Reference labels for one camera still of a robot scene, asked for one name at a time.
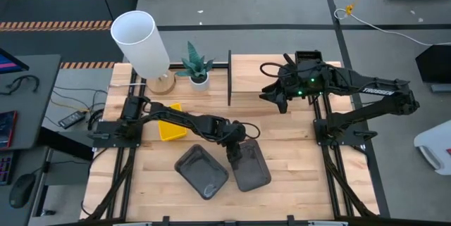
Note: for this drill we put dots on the black headset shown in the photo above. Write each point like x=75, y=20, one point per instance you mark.
x=19, y=80

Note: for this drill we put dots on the white cylindrical lamp shade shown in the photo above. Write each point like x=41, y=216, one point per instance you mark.
x=142, y=50

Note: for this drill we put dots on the white plastic housing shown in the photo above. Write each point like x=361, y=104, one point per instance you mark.
x=437, y=145

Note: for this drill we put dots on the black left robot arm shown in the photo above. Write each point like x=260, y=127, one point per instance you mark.
x=183, y=118

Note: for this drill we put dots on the black computer mouse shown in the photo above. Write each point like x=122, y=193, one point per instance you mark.
x=22, y=191

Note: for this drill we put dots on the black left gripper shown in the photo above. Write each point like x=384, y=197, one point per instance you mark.
x=234, y=139

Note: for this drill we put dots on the round wooden lamp base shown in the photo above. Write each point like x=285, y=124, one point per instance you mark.
x=162, y=86

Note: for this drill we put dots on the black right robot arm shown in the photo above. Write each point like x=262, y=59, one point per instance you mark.
x=373, y=90

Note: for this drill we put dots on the red-edged tablet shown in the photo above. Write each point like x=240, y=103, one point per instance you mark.
x=7, y=129

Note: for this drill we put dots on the black keyboard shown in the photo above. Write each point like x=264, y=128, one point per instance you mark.
x=5, y=168

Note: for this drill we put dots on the black aluminium table frame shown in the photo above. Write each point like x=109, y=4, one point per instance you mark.
x=121, y=183

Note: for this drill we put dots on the white plant pot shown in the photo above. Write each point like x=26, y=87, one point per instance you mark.
x=199, y=84

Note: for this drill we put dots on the computer monitor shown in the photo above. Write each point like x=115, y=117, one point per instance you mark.
x=10, y=63

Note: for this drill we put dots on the black slotted plastic basket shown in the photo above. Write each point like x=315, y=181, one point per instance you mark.
x=308, y=56

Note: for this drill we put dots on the green leafy plant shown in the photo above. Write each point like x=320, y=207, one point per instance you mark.
x=195, y=62

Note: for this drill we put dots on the grey translucent plastic basket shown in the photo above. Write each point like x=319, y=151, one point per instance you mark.
x=201, y=169
x=253, y=173

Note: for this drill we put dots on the wooden shelf with black frame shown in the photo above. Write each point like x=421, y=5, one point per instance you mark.
x=246, y=74

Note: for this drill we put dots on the dark grey desk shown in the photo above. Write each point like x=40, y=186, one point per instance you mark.
x=35, y=113

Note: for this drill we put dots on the black flat panel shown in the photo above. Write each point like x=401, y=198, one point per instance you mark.
x=435, y=64

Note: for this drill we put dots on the black mat with hazard stripes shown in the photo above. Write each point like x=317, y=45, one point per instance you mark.
x=63, y=43

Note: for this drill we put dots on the black power adapter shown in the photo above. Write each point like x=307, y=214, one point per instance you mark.
x=72, y=119

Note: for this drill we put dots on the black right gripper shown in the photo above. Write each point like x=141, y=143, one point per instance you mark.
x=299, y=80

